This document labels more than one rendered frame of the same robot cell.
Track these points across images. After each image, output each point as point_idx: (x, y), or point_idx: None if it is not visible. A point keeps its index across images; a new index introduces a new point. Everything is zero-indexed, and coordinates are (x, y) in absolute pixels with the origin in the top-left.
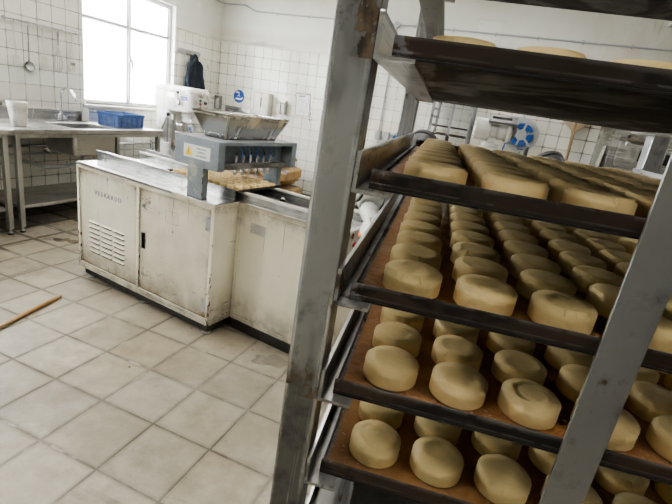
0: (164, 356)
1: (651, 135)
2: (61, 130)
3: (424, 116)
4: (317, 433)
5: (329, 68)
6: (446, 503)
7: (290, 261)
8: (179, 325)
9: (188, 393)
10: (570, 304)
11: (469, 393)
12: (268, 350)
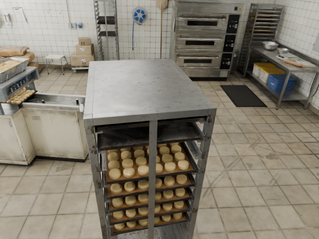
0: (15, 186)
1: None
2: None
3: (91, 12)
4: (108, 229)
5: (95, 190)
6: (134, 230)
7: (57, 127)
8: (13, 168)
9: (35, 197)
10: (144, 197)
11: (132, 214)
12: (60, 163)
